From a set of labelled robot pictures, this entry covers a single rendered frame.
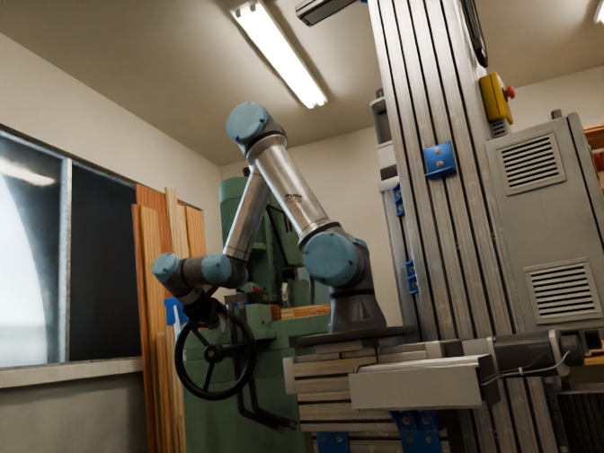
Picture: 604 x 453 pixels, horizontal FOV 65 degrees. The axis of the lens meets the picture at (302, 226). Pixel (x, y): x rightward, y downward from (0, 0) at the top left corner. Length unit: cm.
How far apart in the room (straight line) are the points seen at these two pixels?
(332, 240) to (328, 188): 335
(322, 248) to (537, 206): 50
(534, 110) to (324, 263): 352
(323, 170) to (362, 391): 357
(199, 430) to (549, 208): 134
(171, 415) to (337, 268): 238
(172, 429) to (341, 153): 270
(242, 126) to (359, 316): 56
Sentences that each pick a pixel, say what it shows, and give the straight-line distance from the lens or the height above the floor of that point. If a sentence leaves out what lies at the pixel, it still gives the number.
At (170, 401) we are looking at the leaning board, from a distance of 329.
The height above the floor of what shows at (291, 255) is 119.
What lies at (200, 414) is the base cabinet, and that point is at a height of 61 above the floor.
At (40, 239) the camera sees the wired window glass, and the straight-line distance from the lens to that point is 312.
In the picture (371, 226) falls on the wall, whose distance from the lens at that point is 419.
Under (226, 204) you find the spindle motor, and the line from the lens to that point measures 196.
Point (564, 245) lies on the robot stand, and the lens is 117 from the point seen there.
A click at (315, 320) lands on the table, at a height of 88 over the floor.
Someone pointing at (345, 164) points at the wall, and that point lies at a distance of 441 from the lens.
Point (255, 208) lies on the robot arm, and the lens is 133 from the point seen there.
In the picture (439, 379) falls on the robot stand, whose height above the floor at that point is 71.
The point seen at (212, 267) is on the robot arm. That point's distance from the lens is 120.
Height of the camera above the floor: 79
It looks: 15 degrees up
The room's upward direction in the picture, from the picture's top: 7 degrees counter-clockwise
